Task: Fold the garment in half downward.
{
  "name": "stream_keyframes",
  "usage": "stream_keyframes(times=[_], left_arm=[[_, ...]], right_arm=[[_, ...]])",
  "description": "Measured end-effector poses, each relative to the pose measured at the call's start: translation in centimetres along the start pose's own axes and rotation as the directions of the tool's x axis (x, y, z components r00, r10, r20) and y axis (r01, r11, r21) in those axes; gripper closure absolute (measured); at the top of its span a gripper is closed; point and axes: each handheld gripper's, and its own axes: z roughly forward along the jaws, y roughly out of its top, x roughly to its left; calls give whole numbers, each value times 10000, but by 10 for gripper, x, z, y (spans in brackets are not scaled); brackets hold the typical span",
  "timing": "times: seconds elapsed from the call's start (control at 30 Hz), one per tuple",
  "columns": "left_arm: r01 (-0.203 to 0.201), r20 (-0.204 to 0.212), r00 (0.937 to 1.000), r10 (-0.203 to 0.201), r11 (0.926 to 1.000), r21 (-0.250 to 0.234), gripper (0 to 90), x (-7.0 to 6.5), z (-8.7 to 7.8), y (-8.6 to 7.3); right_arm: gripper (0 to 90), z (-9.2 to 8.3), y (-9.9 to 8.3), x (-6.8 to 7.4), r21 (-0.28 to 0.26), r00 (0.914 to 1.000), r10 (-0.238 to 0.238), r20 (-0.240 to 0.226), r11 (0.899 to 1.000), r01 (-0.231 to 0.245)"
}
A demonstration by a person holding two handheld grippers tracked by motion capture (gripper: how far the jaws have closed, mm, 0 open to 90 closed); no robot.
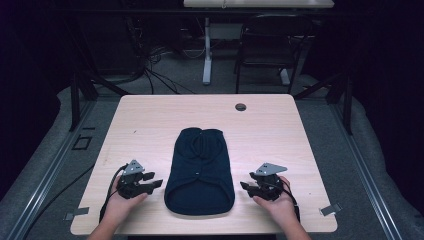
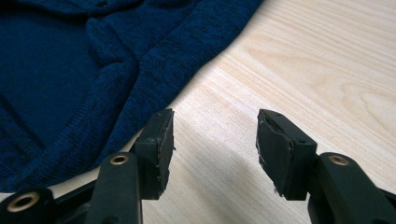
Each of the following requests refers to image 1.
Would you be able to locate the person's right hand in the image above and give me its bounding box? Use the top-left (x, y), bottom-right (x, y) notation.
top-left (252, 175), bottom-right (298, 225)

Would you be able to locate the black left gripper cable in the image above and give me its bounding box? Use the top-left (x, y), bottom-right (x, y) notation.
top-left (98, 163), bottom-right (130, 224)

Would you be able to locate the black chair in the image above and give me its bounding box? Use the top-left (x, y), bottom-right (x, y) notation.
top-left (233, 13), bottom-right (314, 95)

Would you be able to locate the black metal stand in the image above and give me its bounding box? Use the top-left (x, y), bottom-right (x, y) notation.
top-left (293, 71), bottom-right (354, 136)
top-left (64, 19), bottom-right (131, 132)

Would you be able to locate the black floor cable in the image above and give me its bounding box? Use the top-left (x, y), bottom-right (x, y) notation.
top-left (22, 163), bottom-right (96, 240)

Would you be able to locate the grey tape strip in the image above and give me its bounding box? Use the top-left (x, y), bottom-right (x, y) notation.
top-left (319, 203), bottom-right (343, 217)
top-left (63, 206), bottom-right (90, 222)

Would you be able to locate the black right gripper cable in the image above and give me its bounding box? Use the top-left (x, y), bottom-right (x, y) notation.
top-left (279, 179), bottom-right (301, 223)

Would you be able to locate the white desk leg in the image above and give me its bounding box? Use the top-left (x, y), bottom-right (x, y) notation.
top-left (202, 17), bottom-right (213, 86)

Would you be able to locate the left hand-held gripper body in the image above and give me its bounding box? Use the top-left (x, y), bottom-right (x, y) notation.
top-left (116, 159), bottom-right (155, 200)

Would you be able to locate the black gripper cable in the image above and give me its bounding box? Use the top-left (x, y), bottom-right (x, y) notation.
top-left (98, 163), bottom-right (130, 224)
top-left (279, 179), bottom-right (301, 223)

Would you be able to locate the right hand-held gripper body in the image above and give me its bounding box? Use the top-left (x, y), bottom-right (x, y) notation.
top-left (251, 162), bottom-right (288, 202)

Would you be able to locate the bundle of floor cables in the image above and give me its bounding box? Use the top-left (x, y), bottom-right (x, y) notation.
top-left (126, 19), bottom-right (206, 95)

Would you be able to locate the person's left hand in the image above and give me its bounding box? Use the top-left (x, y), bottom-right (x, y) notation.
top-left (105, 175), bottom-right (149, 225)

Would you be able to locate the dark navy folded garment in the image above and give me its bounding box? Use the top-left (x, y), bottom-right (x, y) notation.
top-left (163, 126), bottom-right (236, 216)

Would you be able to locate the aluminium floor rail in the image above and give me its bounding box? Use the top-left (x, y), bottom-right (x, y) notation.
top-left (329, 99), bottom-right (403, 240)
top-left (7, 99), bottom-right (98, 240)

